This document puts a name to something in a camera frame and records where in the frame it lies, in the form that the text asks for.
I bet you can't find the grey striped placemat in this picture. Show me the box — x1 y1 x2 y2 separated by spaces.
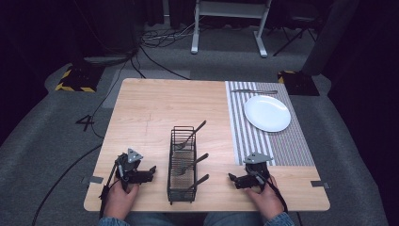
224 80 316 167

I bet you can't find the dark slanted post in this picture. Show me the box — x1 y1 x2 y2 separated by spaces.
301 0 361 77

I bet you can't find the person's left hand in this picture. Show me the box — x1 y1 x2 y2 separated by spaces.
103 179 141 221

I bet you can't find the white round plate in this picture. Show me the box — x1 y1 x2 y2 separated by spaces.
243 94 293 134

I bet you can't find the metal table knife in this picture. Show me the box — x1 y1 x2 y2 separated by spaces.
231 89 279 95

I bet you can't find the black yellow striped stand base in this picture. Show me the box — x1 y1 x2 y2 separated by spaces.
54 61 105 94
277 70 321 97

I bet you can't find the right hand-held gripper black cable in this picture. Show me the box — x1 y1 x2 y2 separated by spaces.
264 177 290 215

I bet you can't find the bundle of floor cables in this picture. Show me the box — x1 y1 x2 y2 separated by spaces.
137 15 205 81

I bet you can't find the black tripod stand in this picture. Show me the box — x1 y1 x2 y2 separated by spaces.
272 12 318 58

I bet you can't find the hand-held gripper black cable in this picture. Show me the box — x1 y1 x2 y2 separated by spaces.
99 159 122 219
264 177 290 215

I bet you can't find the white metal desk frame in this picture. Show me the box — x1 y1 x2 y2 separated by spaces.
190 0 274 58

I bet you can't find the person's right hand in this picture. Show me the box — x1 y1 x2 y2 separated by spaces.
245 174 286 222

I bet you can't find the black wire cutlery rack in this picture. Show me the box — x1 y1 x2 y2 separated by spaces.
167 125 199 205

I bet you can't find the left hand-held gripper black cable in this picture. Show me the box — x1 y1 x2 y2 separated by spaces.
99 159 122 219

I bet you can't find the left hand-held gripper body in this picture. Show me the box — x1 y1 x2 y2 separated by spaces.
114 148 151 191

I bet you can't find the long black floor cable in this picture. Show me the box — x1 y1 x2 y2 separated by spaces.
30 46 145 226

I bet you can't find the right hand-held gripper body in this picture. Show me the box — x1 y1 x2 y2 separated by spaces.
238 152 275 191

